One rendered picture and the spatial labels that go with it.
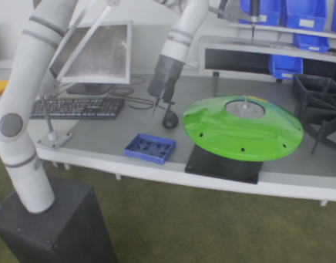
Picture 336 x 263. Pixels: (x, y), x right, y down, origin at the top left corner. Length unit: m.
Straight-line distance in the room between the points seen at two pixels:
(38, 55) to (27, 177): 0.30
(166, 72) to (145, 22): 0.91
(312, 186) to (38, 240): 0.73
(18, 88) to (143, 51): 1.14
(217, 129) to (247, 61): 1.00
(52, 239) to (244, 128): 0.54
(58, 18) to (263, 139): 0.52
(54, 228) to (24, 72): 0.40
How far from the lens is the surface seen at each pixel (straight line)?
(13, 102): 0.56
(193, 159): 0.71
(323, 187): 0.73
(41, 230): 0.71
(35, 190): 0.69
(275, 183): 0.69
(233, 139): 0.53
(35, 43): 0.57
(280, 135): 0.57
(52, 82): 0.79
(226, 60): 1.51
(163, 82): 0.68
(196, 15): 0.69
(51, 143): 0.89
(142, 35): 1.58
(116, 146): 0.80
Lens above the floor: 1.36
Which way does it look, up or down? 31 degrees down
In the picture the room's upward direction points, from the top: 2 degrees counter-clockwise
